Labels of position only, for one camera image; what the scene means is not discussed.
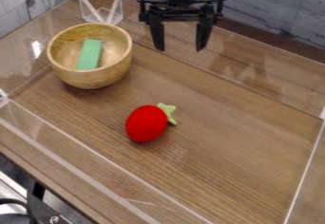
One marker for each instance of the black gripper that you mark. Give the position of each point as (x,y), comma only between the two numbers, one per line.
(158,11)

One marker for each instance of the green rectangular block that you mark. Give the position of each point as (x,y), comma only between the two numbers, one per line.
(90,54)

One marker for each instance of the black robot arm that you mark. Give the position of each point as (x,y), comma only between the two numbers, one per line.
(205,12)

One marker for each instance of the brown wooden bowl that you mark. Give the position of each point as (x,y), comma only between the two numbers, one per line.
(63,51)

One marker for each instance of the red plush strawberry toy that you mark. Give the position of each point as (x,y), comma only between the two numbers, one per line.
(149,120)

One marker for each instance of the black table leg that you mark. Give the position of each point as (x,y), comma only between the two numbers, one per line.
(39,190)

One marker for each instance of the black device with logo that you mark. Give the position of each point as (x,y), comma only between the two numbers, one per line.
(42,213)

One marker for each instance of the clear acrylic tray enclosure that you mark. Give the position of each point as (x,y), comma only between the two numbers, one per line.
(158,137)

